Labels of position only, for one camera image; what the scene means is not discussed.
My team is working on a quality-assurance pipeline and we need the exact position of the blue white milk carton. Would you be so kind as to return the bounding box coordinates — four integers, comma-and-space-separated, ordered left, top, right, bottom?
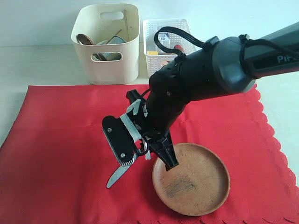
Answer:
158, 32, 171, 48

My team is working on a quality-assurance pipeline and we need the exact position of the dark wooden spoon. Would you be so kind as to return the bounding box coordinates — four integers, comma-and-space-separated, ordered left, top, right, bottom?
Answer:
76, 33, 108, 62

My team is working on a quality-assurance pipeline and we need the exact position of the yellow cheese wedge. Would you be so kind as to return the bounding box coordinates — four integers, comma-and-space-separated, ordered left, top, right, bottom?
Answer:
147, 51, 159, 56

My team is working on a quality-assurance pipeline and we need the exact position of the small white perforated basket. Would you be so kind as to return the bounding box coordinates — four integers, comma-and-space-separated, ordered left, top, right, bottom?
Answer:
142, 18, 196, 77

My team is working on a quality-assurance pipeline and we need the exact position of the white ceramic bowl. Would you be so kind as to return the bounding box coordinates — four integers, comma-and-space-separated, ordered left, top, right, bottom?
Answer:
93, 40, 113, 62

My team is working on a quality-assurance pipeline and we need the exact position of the wooden chopstick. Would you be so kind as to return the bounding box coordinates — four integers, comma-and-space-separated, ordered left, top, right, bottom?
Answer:
123, 9, 129, 42
106, 29, 122, 44

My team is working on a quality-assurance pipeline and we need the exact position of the large cream plastic bin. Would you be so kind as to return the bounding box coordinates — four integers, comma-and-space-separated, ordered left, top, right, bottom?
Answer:
71, 3, 140, 85

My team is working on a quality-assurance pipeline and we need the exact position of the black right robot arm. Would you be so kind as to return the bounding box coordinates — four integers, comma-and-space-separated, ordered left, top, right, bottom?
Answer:
132, 23, 299, 169

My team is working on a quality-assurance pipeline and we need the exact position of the red sausage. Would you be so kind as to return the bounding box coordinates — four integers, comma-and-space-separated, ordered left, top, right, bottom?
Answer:
173, 44, 184, 52

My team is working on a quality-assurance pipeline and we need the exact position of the brown wooden plate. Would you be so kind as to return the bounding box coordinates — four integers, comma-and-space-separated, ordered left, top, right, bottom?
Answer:
152, 143, 230, 217

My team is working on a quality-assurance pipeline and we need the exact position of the steel table knife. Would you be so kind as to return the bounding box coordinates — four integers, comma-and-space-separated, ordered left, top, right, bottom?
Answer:
106, 166, 130, 189

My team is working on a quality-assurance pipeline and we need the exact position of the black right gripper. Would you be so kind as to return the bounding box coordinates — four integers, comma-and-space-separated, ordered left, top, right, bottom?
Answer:
126, 90, 187, 171

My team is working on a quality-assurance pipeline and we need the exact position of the red table cloth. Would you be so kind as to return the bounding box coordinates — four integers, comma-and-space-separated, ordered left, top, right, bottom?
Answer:
0, 85, 299, 224

